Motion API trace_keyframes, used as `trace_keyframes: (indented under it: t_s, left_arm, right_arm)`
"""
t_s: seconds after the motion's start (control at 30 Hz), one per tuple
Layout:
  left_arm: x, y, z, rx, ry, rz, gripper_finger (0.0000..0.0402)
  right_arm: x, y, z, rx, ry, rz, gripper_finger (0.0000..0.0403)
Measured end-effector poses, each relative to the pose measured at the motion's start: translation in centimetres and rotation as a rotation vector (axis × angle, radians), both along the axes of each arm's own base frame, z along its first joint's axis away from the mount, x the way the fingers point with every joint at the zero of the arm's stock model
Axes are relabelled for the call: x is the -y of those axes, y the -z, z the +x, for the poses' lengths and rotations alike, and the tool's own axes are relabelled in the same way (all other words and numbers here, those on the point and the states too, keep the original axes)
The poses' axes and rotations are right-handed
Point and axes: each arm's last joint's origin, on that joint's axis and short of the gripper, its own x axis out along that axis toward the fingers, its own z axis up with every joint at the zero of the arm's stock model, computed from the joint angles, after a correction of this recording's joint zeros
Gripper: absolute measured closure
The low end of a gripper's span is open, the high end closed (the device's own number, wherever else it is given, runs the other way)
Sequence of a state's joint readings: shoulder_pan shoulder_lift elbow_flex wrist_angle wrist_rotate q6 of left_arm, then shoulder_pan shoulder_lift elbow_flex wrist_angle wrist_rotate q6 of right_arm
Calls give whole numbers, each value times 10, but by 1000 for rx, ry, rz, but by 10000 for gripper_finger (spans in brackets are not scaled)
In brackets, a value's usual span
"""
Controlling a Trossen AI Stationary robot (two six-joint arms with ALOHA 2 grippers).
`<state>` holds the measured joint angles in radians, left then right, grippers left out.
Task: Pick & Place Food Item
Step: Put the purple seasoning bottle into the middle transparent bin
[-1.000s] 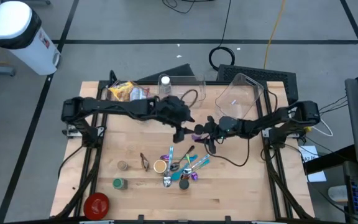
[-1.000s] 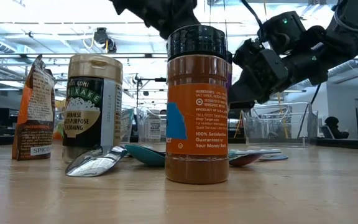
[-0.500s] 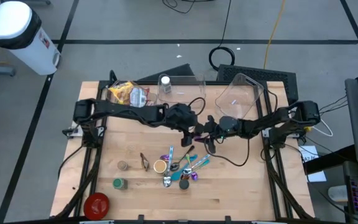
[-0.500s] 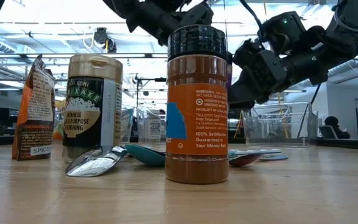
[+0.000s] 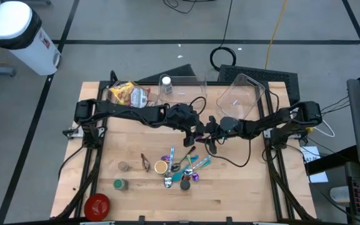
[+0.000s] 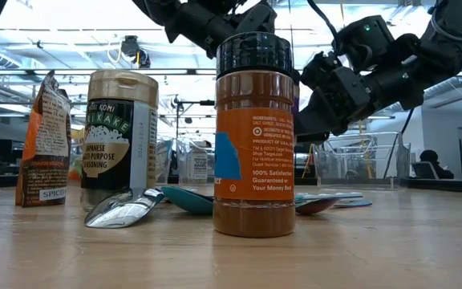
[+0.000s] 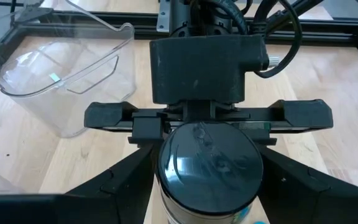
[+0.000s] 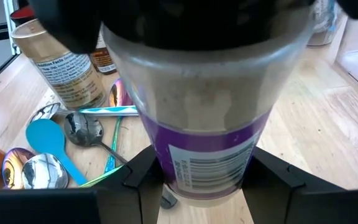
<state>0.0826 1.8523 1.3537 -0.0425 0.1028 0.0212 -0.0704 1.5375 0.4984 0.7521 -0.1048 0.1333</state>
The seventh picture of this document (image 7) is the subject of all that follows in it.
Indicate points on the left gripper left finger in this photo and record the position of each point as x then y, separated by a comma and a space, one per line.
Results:
73, 208

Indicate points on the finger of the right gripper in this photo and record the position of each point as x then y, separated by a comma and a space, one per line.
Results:
259, 133
146, 127

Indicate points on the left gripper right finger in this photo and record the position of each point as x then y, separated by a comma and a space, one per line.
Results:
315, 208

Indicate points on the purple-label spice jar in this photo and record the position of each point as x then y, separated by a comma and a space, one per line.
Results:
210, 171

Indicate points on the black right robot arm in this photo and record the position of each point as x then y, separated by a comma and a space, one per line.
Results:
182, 21

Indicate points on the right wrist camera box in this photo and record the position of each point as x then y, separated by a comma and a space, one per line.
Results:
197, 68

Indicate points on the silver metal bracket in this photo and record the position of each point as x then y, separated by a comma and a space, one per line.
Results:
163, 17

